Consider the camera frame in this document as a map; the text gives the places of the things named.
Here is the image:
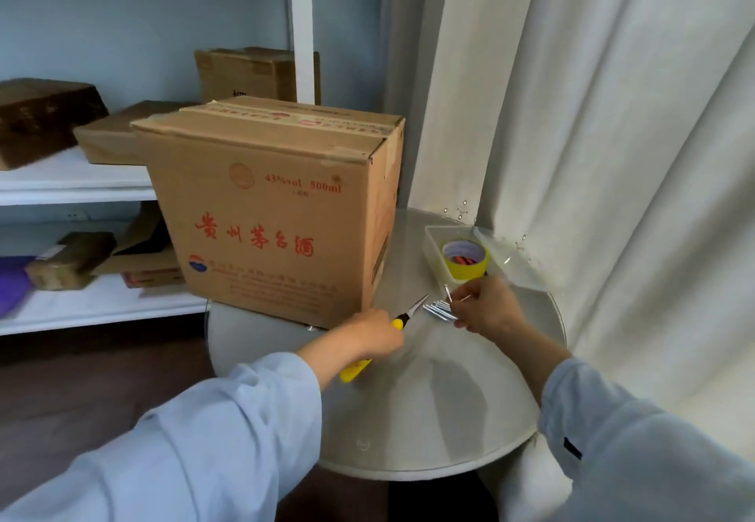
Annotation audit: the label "person's left forearm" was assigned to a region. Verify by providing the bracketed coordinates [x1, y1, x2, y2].
[0, 332, 366, 522]

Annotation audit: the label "small taped brown parcel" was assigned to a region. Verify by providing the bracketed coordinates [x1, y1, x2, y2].
[24, 231, 117, 291]

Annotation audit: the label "yellow tape roll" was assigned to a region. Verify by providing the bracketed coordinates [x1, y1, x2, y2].
[442, 238, 491, 282]

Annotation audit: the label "brown cardboard box red print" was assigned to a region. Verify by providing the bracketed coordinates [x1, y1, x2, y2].
[131, 96, 407, 331]

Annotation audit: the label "upright small cardboard box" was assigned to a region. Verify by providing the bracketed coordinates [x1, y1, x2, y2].
[194, 47, 322, 106]

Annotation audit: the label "white metal shelf unit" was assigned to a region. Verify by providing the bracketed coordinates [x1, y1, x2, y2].
[0, 0, 315, 337]

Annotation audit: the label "person's left hand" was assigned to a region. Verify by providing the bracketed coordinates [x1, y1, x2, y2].
[339, 307, 407, 363]

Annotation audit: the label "open cardboard box red print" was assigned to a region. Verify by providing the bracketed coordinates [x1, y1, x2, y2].
[94, 203, 187, 290]

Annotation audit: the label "clear plastic container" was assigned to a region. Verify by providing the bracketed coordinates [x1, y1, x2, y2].
[423, 225, 503, 288]

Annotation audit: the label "dark brown flat box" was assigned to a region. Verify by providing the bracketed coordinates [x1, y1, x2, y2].
[0, 78, 110, 172]

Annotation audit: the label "white curtain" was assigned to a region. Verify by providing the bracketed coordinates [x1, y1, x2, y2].
[380, 0, 755, 440]

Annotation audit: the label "person's right forearm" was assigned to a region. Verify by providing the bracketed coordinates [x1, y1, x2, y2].
[489, 314, 755, 522]

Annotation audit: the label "person's right hand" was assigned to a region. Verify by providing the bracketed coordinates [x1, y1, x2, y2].
[451, 275, 528, 337]

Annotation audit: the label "flat brown box white label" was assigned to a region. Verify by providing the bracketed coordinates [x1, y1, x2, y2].
[73, 100, 199, 167]

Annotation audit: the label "yellow handled pliers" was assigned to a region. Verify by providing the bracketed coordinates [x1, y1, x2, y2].
[339, 294, 430, 384]

